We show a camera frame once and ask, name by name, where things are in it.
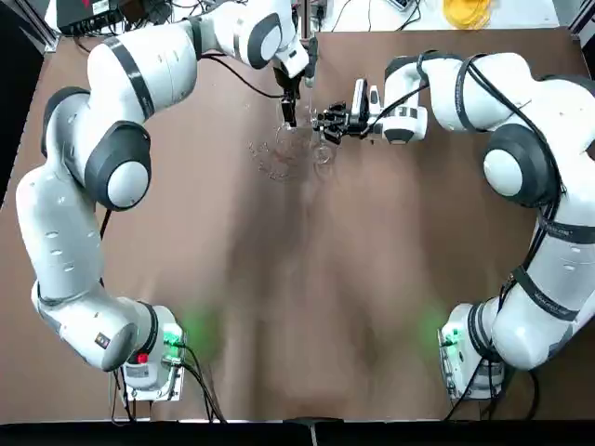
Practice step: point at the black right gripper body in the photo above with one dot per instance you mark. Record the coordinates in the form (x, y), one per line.
(355, 124)

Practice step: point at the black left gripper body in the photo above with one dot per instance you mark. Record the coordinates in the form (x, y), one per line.
(286, 81)

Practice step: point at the clear glass beaker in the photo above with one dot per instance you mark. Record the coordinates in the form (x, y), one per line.
(302, 125)

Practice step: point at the clear glass conical flask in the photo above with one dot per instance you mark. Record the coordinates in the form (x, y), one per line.
(323, 153)

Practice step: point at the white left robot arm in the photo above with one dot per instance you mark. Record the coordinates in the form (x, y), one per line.
(56, 232)

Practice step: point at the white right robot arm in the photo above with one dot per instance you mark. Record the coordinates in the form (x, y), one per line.
(502, 93)

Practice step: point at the white desk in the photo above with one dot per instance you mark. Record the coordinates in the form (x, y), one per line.
(362, 14)

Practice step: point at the black box with red logo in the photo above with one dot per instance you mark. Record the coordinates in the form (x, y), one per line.
(74, 14)

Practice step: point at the aluminium frame post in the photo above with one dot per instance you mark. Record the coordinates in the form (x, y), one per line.
(42, 28)
(313, 25)
(583, 16)

